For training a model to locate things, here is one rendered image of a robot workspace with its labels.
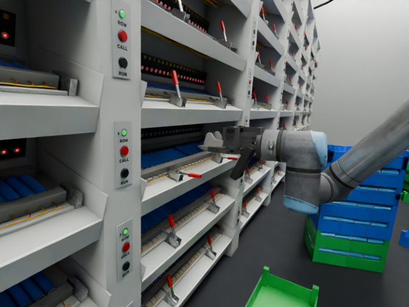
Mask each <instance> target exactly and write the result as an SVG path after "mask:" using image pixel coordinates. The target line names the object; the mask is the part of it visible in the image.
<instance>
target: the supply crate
mask: <svg viewBox="0 0 409 307"><path fill-rule="evenodd" d="M341 148H342V146H337V145H334V144H330V145H327V162H328V163H333V162H335V161H337V160H338V159H339V158H340V157H342V156H343V155H344V154H345V153H346V152H347V151H348V150H349V149H351V148H352V146H346V151H345V152H342V151H341ZM408 159H409V150H406V151H405V152H404V153H402V154H400V155H399V156H398V157H396V158H395V159H394V160H392V161H391V162H389V163H388V164H387V165H385V166H384V167H383V168H388V169H401V170H407V164H408Z"/></svg>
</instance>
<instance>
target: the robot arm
mask: <svg viewBox="0 0 409 307"><path fill-rule="evenodd" d="M227 133H228V134H227ZM254 142H256V143H254ZM197 147H198V148H200V149H201V150H205V151H208V152H215V153H223V154H230V155H238V154H240V155H241V156H240V158H239V160H238V162H237V163H236V165H235V167H234V168H233V170H232V173H231V174H230V177H231V178H232V179H233V180H237V179H239V178H241V177H242V176H243V173H244V171H245V169H246V167H247V166H248V164H249V163H250V161H251V159H252V157H253V155H254V154H255V153H256V155H257V157H262V159H263V160H265V161H277V162H283V163H286V168H285V183H284V195H283V198H284V206H285V207H286V208H287V209H289V210H291V211H295V212H298V213H303V214H316V213H317V212H318V210H319V208H318V206H319V205H322V204H324V203H329V202H339V201H341V200H344V199H345V198H347V197H348V196H349V195H350V194H351V192H352V190H353V189H355V188H356V187H358V185H359V184H361V182H363V181H365V180H366V179H367V178H368V177H370V176H372V175H373V174H374V173H376V172H377V171H378V170H380V169H381V168H383V167H384V166H385V165H387V164H388V163H389V162H391V161H392V160H394V159H395V158H396V157H398V156H399V155H400V154H402V153H404V152H405V151H406V150H408V149H409V99H408V100H407V101H405V102H404V103H403V104H402V105H401V106H400V107H399V108H397V109H396V110H395V111H394V112H392V113H391V114H390V115H389V116H388V117H387V118H386V119H385V120H383V121H382V122H381V123H380V124H379V125H378V126H377V127H375V128H374V129H373V130H372V131H370V132H369V133H368V134H367V135H366V136H365V137H364V138H362V139H361V140H360V141H359V142H358V143H357V144H356V145H354V146H353V147H352V148H351V149H349V150H348V151H347V152H346V153H345V154H344V155H343V156H342V157H340V158H339V159H338V160H337V161H335V162H333V163H332V164H331V165H330V166H328V167H327V168H326V169H325V170H324V171H323V172H321V168H322V167H325V166H327V136H326V134H325V133H323V132H313V131H292V130H265V131H264V127H245V126H241V125H240V126H227V127H223V133H222V136H221V134H220V132H218V131H216V132H214V136H213V134H212V133H211V132H208V133H207V134H206V137H205V140H204V144H203V145H197Z"/></svg>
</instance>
